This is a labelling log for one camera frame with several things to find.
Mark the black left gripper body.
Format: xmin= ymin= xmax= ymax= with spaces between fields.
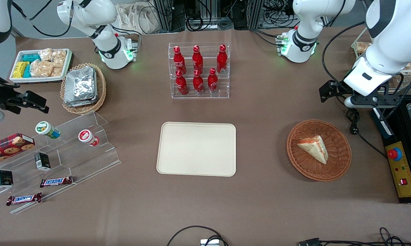
xmin=333 ymin=81 xmax=355 ymax=98

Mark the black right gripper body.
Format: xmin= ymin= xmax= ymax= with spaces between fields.
xmin=0 ymin=86 xmax=23 ymax=115

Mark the triangle sandwich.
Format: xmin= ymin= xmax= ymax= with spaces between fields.
xmin=297 ymin=135 xmax=329 ymax=165

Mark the white rectangular snack tray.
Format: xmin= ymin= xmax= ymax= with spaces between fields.
xmin=10 ymin=49 xmax=72 ymax=83

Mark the light wicker basket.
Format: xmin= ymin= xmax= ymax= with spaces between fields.
xmin=60 ymin=63 xmax=107 ymax=115

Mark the brown round wicker basket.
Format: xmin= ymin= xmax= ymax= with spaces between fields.
xmin=287 ymin=119 xmax=352 ymax=181

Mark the cream plastic tray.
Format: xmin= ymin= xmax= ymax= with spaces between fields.
xmin=157 ymin=122 xmax=237 ymax=177

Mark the green lid yogurt cup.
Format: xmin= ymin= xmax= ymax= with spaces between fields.
xmin=35 ymin=121 xmax=61 ymax=139

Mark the yellow snack pack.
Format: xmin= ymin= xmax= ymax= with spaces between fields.
xmin=13 ymin=61 xmax=30 ymax=79

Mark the red cookie box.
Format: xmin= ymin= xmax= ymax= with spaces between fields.
xmin=0 ymin=133 xmax=35 ymax=162

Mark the clear bag of rice snacks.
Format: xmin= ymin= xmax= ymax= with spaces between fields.
xmin=355 ymin=42 xmax=372 ymax=55

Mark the silver foil pack stack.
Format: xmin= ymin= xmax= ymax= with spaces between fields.
xmin=64 ymin=67 xmax=98 ymax=107

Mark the small black box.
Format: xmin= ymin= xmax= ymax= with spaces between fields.
xmin=35 ymin=152 xmax=51 ymax=171
xmin=0 ymin=170 xmax=13 ymax=189

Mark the red lid yogurt cup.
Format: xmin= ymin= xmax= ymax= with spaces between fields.
xmin=78 ymin=129 xmax=100 ymax=147

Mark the black appliance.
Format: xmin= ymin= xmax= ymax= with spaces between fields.
xmin=370 ymin=95 xmax=411 ymax=204

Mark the clear acrylic step display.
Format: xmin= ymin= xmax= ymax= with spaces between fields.
xmin=0 ymin=111 xmax=121 ymax=215

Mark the brown snickers bar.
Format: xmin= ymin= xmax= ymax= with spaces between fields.
xmin=6 ymin=192 xmax=42 ymax=206
xmin=40 ymin=176 xmax=74 ymax=188

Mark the clear acrylic bottle rack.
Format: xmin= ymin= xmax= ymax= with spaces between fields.
xmin=168 ymin=42 xmax=230 ymax=99

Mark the red cola bottle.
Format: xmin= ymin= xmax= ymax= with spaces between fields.
xmin=216 ymin=44 xmax=228 ymax=74
xmin=175 ymin=70 xmax=188 ymax=96
xmin=192 ymin=45 xmax=204 ymax=73
xmin=193 ymin=69 xmax=205 ymax=95
xmin=173 ymin=46 xmax=187 ymax=74
xmin=208 ymin=68 xmax=219 ymax=94

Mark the beige cloth bag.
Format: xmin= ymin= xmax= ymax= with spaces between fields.
xmin=115 ymin=3 xmax=158 ymax=35

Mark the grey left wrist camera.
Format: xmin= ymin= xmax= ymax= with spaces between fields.
xmin=344 ymin=94 xmax=403 ymax=109

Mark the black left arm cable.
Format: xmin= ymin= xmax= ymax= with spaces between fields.
xmin=321 ymin=22 xmax=365 ymax=90

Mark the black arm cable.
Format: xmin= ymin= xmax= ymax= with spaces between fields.
xmin=321 ymin=22 xmax=365 ymax=90
xmin=12 ymin=0 xmax=73 ymax=38

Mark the black power cable with plug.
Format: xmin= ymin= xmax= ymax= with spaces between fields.
xmin=346 ymin=109 xmax=387 ymax=158

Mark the white wire rack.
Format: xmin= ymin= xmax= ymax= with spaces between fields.
xmin=351 ymin=27 xmax=411 ymax=93

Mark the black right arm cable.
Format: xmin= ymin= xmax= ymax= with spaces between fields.
xmin=12 ymin=0 xmax=73 ymax=38

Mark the black cable bundle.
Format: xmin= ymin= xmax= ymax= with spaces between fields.
xmin=186 ymin=15 xmax=234 ymax=32

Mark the black cable with connector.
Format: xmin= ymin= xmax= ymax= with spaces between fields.
xmin=299 ymin=227 xmax=411 ymax=246

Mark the black looped cable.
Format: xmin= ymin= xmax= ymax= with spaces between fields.
xmin=167 ymin=225 xmax=229 ymax=246

